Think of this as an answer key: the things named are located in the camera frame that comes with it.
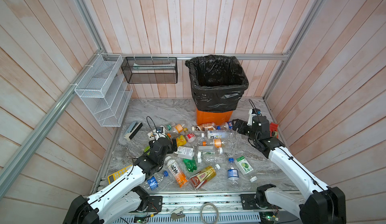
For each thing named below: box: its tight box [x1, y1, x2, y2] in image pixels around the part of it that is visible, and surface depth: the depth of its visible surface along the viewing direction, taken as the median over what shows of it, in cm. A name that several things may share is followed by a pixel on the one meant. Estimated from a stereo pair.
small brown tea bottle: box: [194, 122, 217, 132], surface depth 100 cm
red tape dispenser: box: [269, 122, 279, 139], surface depth 95 cm
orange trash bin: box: [195, 107, 234, 126], surface depth 101 cm
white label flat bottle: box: [174, 146, 194, 160], surface depth 86 cm
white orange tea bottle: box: [164, 155, 190, 188], surface depth 81 cm
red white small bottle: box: [185, 133, 197, 143], surface depth 95 cm
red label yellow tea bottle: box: [189, 163, 221, 191], surface depth 78 cm
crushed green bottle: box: [182, 158, 198, 173], surface depth 85 cm
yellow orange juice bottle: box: [175, 135, 187, 148], surface depth 92 cm
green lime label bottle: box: [234, 156, 258, 182], surface depth 83 cm
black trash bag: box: [184, 54, 250, 113], surface depth 87 cm
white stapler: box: [123, 120, 143, 142], surface depth 100 cm
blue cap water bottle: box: [227, 157, 240, 186], surface depth 80 cm
